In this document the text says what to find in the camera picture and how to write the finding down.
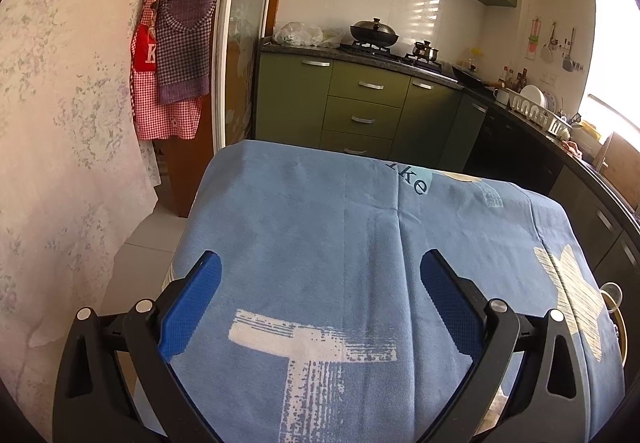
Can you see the green sink cabinet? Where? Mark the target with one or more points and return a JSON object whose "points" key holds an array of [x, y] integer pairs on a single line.
{"points": [[600, 223]]}

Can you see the white plastic bag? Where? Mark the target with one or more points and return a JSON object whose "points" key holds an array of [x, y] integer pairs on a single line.
{"points": [[300, 34]]}

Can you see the black frying pan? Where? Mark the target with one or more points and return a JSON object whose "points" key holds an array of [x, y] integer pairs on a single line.
{"points": [[470, 78]]}

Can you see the utensil holder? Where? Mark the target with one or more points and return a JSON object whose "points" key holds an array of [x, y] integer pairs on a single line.
{"points": [[570, 119]]}

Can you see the blue hanging utensil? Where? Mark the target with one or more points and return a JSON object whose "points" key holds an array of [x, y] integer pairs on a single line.
{"points": [[567, 58]]}

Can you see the red checked apron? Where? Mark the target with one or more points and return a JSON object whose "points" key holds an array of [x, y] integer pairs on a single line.
{"points": [[170, 120]]}

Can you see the small steel faucet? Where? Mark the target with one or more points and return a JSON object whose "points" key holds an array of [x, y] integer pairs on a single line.
{"points": [[605, 150]]}

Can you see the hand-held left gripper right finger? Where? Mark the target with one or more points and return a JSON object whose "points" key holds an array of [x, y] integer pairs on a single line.
{"points": [[447, 308]]}

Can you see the white hanging utensil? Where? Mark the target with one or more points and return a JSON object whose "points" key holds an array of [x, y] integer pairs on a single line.
{"points": [[548, 45]]}

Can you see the row of condiment bottles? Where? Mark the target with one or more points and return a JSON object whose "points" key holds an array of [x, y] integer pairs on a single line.
{"points": [[515, 80]]}

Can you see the blue printed tablecloth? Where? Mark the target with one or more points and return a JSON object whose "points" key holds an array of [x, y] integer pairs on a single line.
{"points": [[325, 233]]}

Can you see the pink and green hanging utensil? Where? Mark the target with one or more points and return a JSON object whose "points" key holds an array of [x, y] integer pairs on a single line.
{"points": [[535, 38]]}

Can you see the black wok with lid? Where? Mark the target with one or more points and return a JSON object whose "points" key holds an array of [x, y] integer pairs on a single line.
{"points": [[375, 34]]}

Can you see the purple checked apron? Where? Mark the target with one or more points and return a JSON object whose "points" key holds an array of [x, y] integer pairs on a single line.
{"points": [[185, 23]]}

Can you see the patterned plate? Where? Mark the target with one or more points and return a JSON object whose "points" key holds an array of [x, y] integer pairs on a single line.
{"points": [[550, 100]]}

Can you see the yellow packet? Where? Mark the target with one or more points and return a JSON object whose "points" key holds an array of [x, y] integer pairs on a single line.
{"points": [[591, 129]]}

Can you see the white dish rack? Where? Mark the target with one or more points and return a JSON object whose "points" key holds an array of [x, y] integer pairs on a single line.
{"points": [[537, 115]]}

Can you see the black gas stove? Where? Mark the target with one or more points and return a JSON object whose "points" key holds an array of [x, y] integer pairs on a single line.
{"points": [[390, 55]]}

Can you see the black dishwasher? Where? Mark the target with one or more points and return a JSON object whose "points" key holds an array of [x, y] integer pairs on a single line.
{"points": [[515, 153]]}

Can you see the wooden board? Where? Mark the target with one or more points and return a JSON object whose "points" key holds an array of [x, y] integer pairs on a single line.
{"points": [[625, 168]]}

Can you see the dark kitchen countertop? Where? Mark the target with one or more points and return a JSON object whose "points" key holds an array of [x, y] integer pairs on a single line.
{"points": [[295, 52]]}

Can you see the white plate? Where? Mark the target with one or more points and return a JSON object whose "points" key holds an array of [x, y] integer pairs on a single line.
{"points": [[534, 95]]}

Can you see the white mug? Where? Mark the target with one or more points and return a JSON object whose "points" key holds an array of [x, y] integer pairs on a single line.
{"points": [[501, 95]]}

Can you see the glass sliding door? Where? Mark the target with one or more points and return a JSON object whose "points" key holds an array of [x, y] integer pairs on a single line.
{"points": [[240, 48]]}

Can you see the pink cloth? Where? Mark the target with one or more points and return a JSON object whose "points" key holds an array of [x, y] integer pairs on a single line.
{"points": [[572, 148]]}

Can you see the green drawer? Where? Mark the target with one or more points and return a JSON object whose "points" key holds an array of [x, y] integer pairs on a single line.
{"points": [[357, 149], [370, 85], [364, 119]]}

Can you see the bright window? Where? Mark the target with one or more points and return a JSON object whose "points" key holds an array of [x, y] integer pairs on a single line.
{"points": [[615, 48]]}

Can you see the white wall outlet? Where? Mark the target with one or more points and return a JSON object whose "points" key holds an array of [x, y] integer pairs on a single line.
{"points": [[550, 80]]}

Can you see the small bottle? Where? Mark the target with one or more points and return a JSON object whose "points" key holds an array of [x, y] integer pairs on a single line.
{"points": [[471, 64]]}

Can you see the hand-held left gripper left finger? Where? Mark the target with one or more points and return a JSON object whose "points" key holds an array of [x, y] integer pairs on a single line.
{"points": [[192, 308]]}

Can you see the green lower cabinet unit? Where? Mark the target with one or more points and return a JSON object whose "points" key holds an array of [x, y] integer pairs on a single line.
{"points": [[290, 98]]}

